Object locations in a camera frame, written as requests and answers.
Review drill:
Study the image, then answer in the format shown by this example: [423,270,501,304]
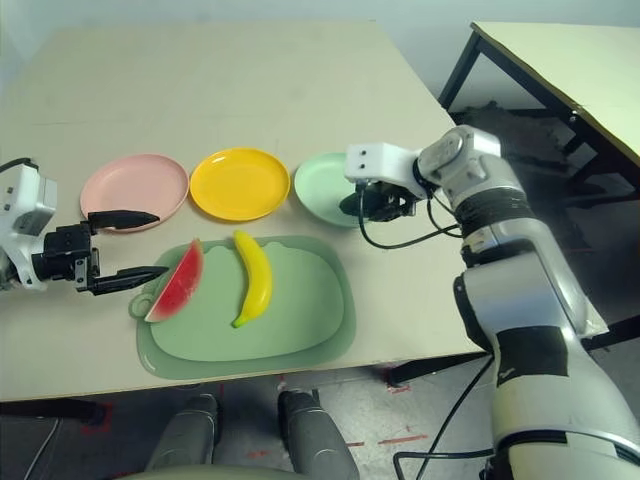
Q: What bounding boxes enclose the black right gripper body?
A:
[372,180,419,223]

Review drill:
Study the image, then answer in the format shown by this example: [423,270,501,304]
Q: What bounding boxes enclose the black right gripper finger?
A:
[357,189,380,224]

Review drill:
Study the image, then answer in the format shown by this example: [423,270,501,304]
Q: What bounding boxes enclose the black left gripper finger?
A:
[87,209,161,234]
[91,265,169,297]

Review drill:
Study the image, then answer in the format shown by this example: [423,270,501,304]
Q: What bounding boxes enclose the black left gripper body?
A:
[32,221,101,294]

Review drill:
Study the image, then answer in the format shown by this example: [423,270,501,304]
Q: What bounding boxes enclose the red watermelon slice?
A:
[144,238,206,324]

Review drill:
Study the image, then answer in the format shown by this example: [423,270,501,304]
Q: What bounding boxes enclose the yellow banana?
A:
[230,229,274,330]

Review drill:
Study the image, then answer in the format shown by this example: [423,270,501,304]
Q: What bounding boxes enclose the pink round plate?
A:
[79,153,190,232]

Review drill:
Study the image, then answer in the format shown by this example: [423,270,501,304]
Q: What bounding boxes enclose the pale green round plate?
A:
[293,152,374,230]

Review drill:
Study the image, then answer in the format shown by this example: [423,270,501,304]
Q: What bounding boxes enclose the yellow round plate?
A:
[189,146,292,223]

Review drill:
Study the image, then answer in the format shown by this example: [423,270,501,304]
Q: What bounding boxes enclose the green cutting board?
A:
[128,234,357,381]

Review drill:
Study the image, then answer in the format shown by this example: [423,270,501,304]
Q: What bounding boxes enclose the grey left robot leg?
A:
[144,393,224,474]

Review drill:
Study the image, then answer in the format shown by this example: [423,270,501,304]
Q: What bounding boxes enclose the grey robot leg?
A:
[144,393,224,474]
[277,389,361,480]

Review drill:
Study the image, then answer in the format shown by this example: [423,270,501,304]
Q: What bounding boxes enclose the pale green robot torso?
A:
[114,462,301,480]

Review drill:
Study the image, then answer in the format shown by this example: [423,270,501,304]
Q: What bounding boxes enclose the clear plastic film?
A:
[582,304,610,341]

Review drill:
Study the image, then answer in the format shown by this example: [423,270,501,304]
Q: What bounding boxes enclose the grey right robot leg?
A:
[277,389,361,480]

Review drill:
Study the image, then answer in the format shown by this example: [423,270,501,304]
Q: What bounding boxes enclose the thick black right wrist cable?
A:
[357,185,464,250]

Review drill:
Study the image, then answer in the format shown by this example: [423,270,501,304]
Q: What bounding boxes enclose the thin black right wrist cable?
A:
[427,192,464,236]

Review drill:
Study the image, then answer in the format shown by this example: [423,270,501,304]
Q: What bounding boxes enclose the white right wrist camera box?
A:
[344,142,426,194]

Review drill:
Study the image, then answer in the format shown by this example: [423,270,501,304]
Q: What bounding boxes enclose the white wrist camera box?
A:
[344,142,426,194]
[0,164,59,239]

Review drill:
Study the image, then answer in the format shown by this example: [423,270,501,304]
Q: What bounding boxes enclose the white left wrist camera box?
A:
[0,164,59,239]

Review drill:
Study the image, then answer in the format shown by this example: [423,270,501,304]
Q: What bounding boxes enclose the grey floor cable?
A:
[24,417,64,480]

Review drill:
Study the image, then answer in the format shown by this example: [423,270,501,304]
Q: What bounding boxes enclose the beige table with black frame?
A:
[438,20,640,201]

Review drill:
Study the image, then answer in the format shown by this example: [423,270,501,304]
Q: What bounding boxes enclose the long black floor cable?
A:
[392,348,501,480]

